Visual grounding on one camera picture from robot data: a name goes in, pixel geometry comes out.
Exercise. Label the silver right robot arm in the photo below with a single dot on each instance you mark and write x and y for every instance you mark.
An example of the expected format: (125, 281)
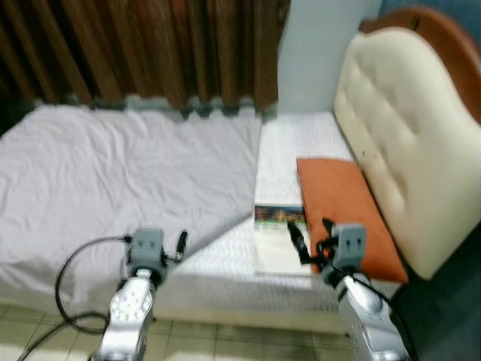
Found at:
(368, 320)

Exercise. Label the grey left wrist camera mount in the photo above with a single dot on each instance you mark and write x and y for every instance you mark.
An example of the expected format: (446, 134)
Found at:
(146, 248)

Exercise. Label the grey bed sheet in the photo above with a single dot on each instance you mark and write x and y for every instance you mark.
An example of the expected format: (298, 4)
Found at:
(113, 180)

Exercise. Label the cream padded headboard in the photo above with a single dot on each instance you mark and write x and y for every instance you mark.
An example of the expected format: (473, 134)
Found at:
(413, 135)

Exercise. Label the orange pillow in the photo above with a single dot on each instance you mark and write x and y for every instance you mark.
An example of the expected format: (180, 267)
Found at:
(342, 203)

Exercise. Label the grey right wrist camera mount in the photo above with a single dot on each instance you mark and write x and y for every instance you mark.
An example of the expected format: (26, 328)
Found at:
(350, 244)

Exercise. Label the brown wooden headboard frame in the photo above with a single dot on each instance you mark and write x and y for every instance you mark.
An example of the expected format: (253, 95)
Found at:
(451, 41)

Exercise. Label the white book with picture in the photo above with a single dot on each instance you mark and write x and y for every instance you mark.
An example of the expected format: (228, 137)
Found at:
(276, 241)

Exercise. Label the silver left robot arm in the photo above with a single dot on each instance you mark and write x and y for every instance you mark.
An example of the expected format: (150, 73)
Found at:
(129, 316)

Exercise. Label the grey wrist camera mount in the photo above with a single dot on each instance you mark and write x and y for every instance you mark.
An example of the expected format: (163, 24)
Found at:
(350, 244)
(146, 248)

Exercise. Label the brown pleated curtain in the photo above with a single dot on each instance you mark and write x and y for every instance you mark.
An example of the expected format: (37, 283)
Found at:
(135, 49)

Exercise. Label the white patterned mattress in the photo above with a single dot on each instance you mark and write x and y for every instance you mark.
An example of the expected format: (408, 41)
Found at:
(293, 139)

